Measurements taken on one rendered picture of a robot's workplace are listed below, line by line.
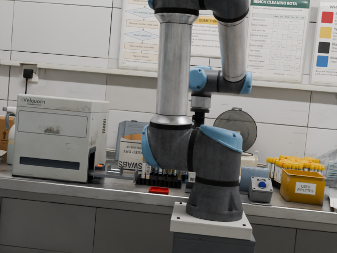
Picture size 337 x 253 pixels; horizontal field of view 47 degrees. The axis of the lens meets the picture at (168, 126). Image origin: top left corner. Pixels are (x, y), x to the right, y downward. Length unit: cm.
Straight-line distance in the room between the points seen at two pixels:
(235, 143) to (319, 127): 112
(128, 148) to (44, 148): 39
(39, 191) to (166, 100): 63
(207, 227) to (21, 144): 79
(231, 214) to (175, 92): 34
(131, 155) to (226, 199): 75
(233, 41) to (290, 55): 95
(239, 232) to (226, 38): 51
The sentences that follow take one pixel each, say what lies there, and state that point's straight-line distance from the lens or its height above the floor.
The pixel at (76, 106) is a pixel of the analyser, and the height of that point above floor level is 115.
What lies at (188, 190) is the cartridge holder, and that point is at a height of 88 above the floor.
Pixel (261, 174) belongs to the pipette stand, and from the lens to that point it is 148.
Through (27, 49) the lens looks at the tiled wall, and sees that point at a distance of 218.
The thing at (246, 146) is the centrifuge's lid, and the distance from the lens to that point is 191.
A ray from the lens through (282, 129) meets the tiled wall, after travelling 202.
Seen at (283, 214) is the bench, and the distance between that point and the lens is 137.
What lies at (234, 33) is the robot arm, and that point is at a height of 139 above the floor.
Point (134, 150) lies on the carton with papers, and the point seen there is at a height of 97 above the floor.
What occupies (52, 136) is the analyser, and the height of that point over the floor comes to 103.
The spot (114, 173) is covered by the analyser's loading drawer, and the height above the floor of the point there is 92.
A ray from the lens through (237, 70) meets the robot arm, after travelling 120.
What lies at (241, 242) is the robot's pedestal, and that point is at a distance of 98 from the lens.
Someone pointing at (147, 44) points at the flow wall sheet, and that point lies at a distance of 200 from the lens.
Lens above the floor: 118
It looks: 3 degrees down
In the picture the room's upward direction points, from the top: 5 degrees clockwise
